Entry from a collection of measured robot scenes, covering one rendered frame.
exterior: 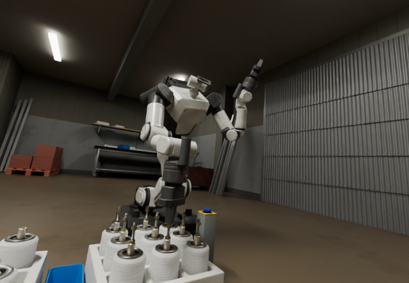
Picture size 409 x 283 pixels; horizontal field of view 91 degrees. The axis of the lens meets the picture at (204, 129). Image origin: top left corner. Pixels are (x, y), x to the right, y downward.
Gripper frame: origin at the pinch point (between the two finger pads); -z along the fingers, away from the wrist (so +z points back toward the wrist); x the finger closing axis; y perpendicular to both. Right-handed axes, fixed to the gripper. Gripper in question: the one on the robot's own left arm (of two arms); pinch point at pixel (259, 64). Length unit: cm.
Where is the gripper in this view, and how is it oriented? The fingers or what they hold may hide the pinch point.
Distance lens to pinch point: 140.8
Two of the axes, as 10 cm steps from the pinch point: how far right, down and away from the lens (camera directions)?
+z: -4.3, 9.0, 0.7
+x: -1.9, -0.1, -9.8
